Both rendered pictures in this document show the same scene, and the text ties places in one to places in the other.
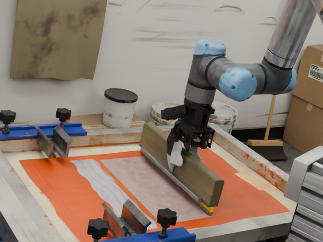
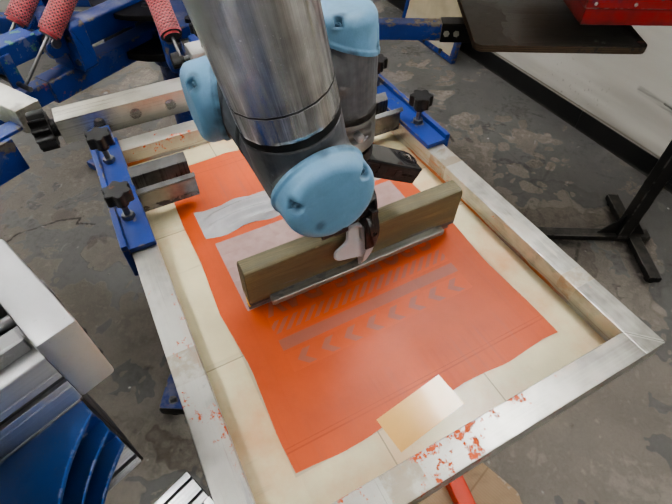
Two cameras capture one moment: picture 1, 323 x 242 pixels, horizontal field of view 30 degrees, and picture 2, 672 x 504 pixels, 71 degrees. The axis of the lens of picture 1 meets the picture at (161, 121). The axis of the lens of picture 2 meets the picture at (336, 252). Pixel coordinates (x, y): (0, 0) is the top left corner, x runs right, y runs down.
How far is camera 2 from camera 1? 1.60 m
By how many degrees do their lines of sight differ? 79
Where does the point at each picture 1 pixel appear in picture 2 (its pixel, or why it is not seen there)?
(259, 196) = (346, 412)
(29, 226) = (117, 101)
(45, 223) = (173, 131)
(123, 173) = not seen: hidden behind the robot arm
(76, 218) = (222, 166)
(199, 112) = not seen: hidden behind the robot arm
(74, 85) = not seen: outside the picture
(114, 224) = (157, 174)
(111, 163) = (384, 192)
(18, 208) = (152, 93)
